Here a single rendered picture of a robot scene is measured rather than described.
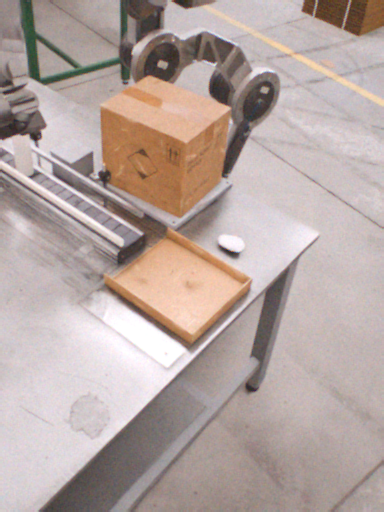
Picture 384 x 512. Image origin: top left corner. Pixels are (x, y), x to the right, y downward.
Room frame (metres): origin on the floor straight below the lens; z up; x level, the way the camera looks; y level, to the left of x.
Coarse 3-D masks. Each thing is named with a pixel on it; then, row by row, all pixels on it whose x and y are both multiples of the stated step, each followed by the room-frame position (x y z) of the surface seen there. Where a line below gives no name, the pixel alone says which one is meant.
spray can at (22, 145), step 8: (16, 136) 1.40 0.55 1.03; (24, 136) 1.41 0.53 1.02; (16, 144) 1.40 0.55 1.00; (24, 144) 1.41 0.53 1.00; (16, 152) 1.40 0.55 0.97; (24, 152) 1.41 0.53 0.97; (16, 160) 1.41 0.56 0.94; (24, 160) 1.40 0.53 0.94; (32, 160) 1.43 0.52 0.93; (24, 168) 1.40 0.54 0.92; (32, 168) 1.42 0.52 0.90
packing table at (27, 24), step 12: (24, 0) 3.19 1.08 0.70; (120, 0) 3.69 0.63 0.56; (24, 12) 3.20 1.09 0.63; (120, 12) 3.69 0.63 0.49; (24, 24) 3.21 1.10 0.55; (120, 24) 3.69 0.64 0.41; (24, 36) 3.22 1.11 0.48; (36, 36) 3.85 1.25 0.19; (120, 36) 3.69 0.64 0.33; (36, 48) 3.22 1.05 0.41; (36, 60) 3.21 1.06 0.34; (72, 60) 3.54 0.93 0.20; (108, 60) 3.60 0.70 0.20; (120, 60) 3.64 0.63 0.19; (36, 72) 3.21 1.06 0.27; (72, 72) 3.39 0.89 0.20; (84, 72) 3.45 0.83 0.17
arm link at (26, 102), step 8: (8, 96) 1.09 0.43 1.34; (16, 96) 1.10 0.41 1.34; (24, 96) 1.11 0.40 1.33; (32, 96) 1.11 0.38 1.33; (8, 104) 1.08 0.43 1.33; (16, 104) 1.08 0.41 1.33; (24, 104) 1.09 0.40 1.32; (32, 104) 1.10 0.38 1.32; (16, 112) 1.07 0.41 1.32; (24, 112) 1.08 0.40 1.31; (32, 112) 1.09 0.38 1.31; (24, 120) 1.10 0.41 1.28
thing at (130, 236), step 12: (0, 156) 1.50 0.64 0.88; (12, 156) 1.50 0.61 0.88; (0, 168) 1.43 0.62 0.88; (36, 180) 1.40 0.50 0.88; (48, 180) 1.40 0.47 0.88; (36, 192) 1.34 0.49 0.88; (60, 192) 1.35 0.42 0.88; (72, 192) 1.36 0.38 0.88; (72, 204) 1.30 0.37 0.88; (84, 204) 1.31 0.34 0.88; (72, 216) 1.25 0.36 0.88; (96, 216) 1.26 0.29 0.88; (108, 216) 1.27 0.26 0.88; (108, 228) 1.22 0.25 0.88; (120, 228) 1.22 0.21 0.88; (108, 240) 1.17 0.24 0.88; (132, 240) 1.18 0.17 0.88
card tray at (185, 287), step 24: (168, 240) 1.25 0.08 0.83; (144, 264) 1.14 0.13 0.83; (168, 264) 1.15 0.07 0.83; (192, 264) 1.16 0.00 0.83; (216, 264) 1.16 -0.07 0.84; (120, 288) 1.02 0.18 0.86; (144, 288) 1.05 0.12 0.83; (168, 288) 1.06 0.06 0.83; (192, 288) 1.07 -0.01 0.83; (216, 288) 1.08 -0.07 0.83; (240, 288) 1.05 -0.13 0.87; (168, 312) 0.97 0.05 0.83; (192, 312) 0.98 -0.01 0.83; (216, 312) 0.96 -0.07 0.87; (192, 336) 0.88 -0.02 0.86
